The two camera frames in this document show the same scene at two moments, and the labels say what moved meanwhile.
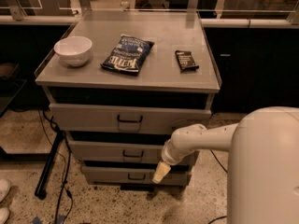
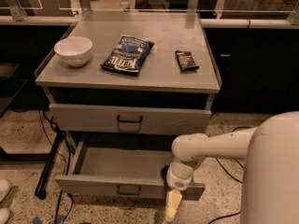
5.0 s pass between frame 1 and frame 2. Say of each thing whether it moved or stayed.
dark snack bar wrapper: stayed
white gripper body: moved
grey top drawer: stayed
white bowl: stayed
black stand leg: stayed
